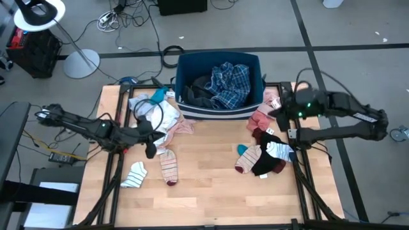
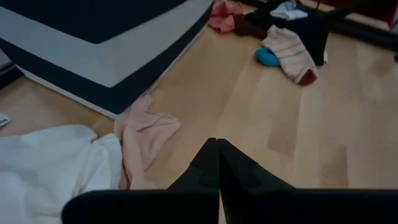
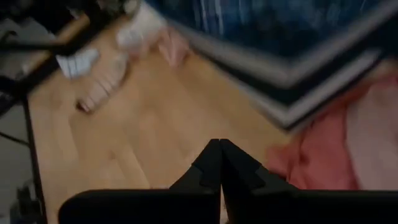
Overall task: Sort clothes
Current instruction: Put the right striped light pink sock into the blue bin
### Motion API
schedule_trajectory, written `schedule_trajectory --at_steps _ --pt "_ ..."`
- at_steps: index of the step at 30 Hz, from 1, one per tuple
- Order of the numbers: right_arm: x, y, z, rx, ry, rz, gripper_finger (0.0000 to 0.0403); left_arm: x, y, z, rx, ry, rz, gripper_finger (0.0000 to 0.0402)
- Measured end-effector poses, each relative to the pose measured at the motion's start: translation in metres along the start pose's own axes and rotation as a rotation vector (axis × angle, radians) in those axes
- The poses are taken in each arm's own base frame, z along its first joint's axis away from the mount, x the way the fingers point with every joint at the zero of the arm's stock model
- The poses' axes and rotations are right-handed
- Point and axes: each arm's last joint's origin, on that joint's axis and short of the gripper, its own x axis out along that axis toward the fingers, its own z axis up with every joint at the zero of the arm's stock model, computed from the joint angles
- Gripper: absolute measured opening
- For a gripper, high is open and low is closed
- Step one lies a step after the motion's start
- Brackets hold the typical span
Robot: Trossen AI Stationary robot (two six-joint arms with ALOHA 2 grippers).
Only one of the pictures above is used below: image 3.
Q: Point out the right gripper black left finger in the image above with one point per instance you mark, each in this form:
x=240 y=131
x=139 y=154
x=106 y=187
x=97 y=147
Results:
x=208 y=174

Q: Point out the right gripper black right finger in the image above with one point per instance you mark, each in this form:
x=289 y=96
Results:
x=242 y=174

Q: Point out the salmon red garment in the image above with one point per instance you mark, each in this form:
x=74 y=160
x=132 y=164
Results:
x=317 y=149

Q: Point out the white sock with red toe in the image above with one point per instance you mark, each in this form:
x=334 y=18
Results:
x=102 y=87

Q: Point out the blue plaid shirt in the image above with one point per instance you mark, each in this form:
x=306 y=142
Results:
x=264 y=25

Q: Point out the pale pink garment with tag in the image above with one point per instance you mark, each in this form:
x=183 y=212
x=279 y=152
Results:
x=146 y=28

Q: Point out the navy white striped fabric bin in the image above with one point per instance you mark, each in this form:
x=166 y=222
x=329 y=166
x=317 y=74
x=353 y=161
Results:
x=289 y=102

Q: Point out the light grey garment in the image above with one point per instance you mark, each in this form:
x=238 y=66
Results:
x=77 y=63

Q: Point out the black aluminium table frame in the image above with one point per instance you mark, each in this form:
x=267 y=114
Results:
x=32 y=149

